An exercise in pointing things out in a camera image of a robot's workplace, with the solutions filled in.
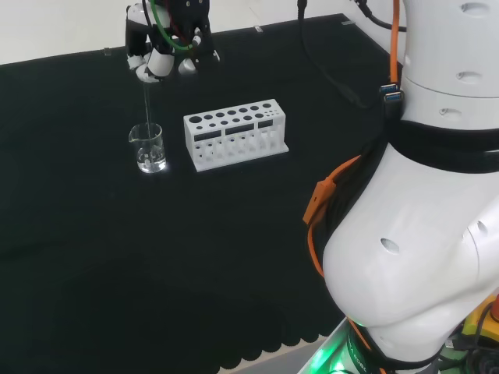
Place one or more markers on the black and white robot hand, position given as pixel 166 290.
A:
pixel 160 62

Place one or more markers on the clear glass beaker with water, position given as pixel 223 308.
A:
pixel 158 156

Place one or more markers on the clear glass rod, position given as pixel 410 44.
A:
pixel 146 105

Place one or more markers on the white test tube rack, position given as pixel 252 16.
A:
pixel 241 160

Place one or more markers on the yellow stop button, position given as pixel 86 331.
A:
pixel 473 323

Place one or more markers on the black bench cloth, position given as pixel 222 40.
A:
pixel 117 253

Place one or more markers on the blue plug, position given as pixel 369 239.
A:
pixel 393 97
pixel 390 88

